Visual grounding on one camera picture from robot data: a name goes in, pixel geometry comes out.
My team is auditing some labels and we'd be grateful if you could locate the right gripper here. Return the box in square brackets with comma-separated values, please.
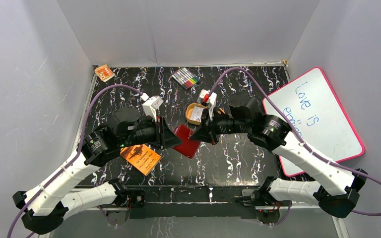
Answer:
[190, 106, 250, 146]

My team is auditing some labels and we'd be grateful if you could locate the red card holder wallet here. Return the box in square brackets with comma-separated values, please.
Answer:
[173, 124, 201, 159]

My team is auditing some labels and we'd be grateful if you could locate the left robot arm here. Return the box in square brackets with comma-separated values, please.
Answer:
[13, 107, 182, 235]

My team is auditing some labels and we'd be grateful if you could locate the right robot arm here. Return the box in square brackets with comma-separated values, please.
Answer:
[191, 90, 366, 218]

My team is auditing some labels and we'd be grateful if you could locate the white card in tray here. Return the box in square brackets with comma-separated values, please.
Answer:
[190, 106, 204, 121]

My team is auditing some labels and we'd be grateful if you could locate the small orange card box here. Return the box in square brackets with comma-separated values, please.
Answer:
[94, 64, 115, 82]

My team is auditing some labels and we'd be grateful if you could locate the orange oval tray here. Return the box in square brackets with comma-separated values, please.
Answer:
[185, 103, 212, 125]

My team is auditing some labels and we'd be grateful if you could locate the orange book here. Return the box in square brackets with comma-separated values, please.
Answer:
[120, 144, 161, 176]

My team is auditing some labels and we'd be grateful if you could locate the pack of coloured markers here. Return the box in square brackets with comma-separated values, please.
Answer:
[171, 67, 200, 89]

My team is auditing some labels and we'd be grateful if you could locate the pink framed whiteboard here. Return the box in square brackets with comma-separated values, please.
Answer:
[269, 67, 365, 162]

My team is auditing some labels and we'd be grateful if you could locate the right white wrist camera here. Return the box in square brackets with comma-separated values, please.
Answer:
[197, 89, 217, 120]

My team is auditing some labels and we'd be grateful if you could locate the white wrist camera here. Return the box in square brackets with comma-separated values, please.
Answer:
[197, 89, 217, 120]
[140, 93, 164, 121]

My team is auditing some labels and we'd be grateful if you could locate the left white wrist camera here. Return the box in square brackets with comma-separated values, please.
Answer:
[140, 93, 164, 121]

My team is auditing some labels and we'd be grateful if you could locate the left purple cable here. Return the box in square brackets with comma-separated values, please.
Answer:
[6, 83, 145, 238]

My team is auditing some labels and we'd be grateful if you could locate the purple cable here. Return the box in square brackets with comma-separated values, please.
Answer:
[6, 83, 145, 238]
[208, 67, 381, 218]

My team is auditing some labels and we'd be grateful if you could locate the black metal base rail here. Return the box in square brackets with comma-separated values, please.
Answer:
[68, 184, 319, 227]

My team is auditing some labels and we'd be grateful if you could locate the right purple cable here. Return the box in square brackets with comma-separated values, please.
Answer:
[208, 67, 381, 218]

